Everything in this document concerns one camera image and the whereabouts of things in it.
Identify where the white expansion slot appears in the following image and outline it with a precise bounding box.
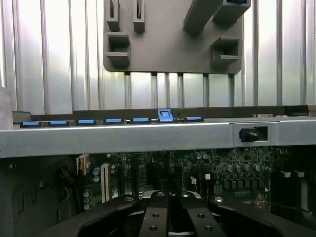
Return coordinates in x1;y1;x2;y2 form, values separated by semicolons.
100;162;111;204

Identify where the green motherboard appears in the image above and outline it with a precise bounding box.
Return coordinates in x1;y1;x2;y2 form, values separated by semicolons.
74;145;316;215

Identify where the open black PC case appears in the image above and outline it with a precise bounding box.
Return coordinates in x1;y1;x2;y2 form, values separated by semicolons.
0;103;316;237

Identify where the white board connector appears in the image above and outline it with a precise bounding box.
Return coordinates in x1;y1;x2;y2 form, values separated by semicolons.
76;154;90;175

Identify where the grey power supply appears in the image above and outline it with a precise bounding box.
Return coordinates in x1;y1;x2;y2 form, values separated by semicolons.
0;158;82;237

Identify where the grey parts rack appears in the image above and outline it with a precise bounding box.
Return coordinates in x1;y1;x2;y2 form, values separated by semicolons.
102;0;247;74

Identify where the power supply wire bundle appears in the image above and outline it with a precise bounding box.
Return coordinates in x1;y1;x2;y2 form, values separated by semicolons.
59;164;78;186

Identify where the black intrusion switch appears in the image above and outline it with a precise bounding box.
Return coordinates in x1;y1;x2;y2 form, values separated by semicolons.
238;126;269;143

